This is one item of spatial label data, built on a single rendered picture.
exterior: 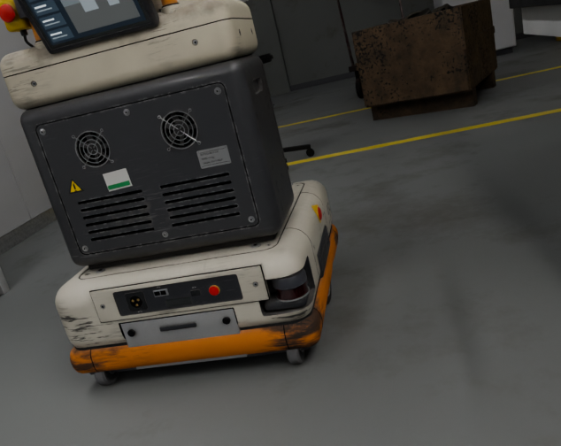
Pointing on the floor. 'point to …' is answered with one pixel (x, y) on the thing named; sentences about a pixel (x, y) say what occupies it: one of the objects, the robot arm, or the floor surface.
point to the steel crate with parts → (427, 60)
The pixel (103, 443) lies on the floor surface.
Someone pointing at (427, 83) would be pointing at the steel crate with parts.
